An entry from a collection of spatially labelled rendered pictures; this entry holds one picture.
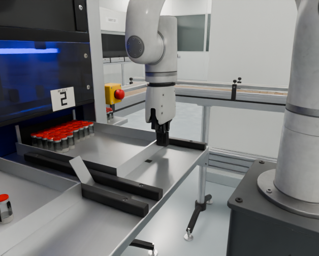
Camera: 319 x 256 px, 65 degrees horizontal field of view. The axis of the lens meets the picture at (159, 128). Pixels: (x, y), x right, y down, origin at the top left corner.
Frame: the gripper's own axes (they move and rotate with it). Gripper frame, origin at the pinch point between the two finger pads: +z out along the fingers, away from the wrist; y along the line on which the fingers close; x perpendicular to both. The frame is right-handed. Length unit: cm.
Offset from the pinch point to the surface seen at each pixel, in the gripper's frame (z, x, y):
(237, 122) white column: 33, -5, -144
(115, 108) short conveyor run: 1, -41, -32
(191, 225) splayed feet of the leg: 83, -17, -69
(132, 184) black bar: 2.3, 4.1, 21.6
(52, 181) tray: 1.8, -11.5, 28.4
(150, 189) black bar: 2.4, 8.2, 21.6
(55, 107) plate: -8.8, -29.2, 10.2
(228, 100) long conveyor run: 4, 0, -82
